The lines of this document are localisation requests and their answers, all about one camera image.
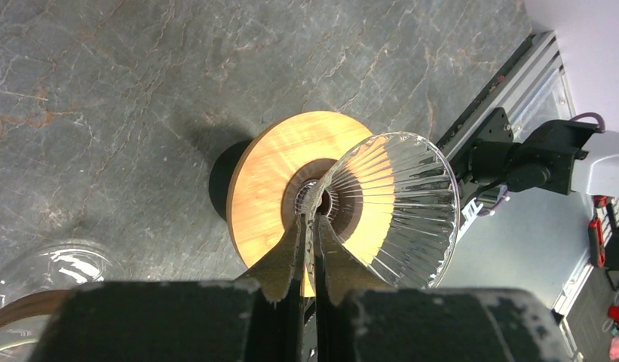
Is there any round wooden dripper stand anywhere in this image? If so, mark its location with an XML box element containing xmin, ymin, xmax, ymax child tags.
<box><xmin>226</xmin><ymin>111</ymin><xmax>372</xmax><ymax>268</ymax></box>

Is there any clear ribbed glass dripper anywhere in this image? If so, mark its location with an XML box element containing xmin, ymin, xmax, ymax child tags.
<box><xmin>296</xmin><ymin>132</ymin><xmax>460</xmax><ymax>289</ymax></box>

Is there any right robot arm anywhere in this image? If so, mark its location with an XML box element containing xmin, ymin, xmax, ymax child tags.
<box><xmin>450</xmin><ymin>107</ymin><xmax>619</xmax><ymax>202</ymax></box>

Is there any glass carafe with brown band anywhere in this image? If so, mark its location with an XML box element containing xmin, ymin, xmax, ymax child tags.
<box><xmin>0</xmin><ymin>239</ymin><xmax>129</xmax><ymax>361</ymax></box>

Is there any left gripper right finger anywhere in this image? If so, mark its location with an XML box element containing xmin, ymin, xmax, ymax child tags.
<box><xmin>313</xmin><ymin>214</ymin><xmax>389</xmax><ymax>306</ymax></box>

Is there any aluminium frame rail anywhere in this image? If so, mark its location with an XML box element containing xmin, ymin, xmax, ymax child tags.
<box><xmin>443</xmin><ymin>32</ymin><xmax>593</xmax><ymax>314</ymax></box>

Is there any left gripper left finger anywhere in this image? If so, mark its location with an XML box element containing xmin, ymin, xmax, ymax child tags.
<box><xmin>237</xmin><ymin>214</ymin><xmax>307</xmax><ymax>302</ymax></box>

